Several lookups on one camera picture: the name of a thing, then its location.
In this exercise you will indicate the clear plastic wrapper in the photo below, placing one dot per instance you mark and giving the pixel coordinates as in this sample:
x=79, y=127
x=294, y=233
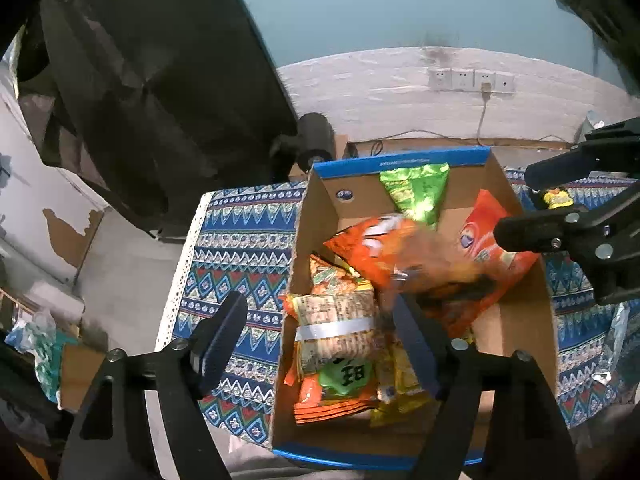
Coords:
x=617, y=332

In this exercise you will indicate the orange round-logo chip bag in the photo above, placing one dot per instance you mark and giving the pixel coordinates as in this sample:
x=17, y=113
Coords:
x=505, y=265

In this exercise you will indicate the orange and brown chip bag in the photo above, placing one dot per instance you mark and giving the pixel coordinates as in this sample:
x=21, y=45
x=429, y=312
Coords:
x=370, y=250

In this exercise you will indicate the white peeling door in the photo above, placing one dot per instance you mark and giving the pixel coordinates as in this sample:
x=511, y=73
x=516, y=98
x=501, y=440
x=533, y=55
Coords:
x=30, y=200

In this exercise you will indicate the clear biscuit packet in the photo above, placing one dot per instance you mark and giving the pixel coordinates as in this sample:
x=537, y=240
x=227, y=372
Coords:
x=335, y=312

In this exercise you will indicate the brown cardboard floor box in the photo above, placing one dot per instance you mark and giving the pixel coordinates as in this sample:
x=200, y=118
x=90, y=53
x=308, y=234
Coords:
x=80, y=370

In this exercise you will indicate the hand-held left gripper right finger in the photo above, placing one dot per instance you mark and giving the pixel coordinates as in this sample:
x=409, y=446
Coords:
x=415, y=350

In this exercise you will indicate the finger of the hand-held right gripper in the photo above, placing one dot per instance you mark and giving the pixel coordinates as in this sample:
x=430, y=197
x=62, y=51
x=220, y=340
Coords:
x=555, y=169
x=530, y=232

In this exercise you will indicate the blue cardboard box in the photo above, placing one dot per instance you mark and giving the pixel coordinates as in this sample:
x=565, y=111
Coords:
x=515, y=330

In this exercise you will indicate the long yellow snack packet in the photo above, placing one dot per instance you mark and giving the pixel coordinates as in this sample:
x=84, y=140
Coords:
x=397, y=377

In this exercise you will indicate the blue patterned tablecloth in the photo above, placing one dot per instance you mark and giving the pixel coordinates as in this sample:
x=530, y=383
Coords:
x=240, y=240

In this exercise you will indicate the orange green-label snack packet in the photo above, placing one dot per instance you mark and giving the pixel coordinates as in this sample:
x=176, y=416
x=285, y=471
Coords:
x=330, y=277
x=345, y=380

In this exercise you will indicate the green snack bag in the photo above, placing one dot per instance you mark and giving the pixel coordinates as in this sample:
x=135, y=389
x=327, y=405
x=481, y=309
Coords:
x=415, y=195

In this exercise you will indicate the white wall socket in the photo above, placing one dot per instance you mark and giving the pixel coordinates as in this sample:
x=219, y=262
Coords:
x=462, y=79
x=439, y=79
x=484, y=76
x=505, y=81

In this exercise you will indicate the black and yellow snack packet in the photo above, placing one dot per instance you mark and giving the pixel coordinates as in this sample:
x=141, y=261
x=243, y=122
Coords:
x=555, y=197

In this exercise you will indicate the teal and white plastic bags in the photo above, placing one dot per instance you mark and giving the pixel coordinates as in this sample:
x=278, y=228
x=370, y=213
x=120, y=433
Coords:
x=37, y=350

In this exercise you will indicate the grey trash bin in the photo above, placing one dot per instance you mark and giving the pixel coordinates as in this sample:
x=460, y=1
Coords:
x=595, y=124

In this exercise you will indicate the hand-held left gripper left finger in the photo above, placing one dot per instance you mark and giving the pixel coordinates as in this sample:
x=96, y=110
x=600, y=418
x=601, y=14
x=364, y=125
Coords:
x=222, y=340

